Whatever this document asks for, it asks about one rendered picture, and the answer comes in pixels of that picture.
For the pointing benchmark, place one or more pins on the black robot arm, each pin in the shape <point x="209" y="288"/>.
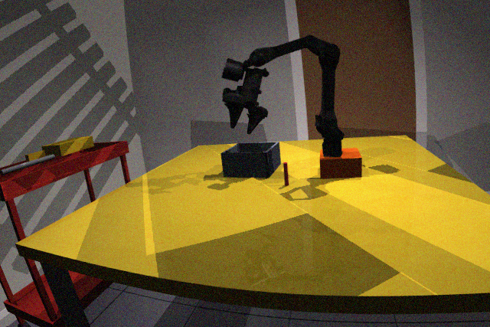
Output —
<point x="328" y="57"/>

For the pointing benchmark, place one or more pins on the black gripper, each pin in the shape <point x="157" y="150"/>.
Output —
<point x="235" y="104"/>

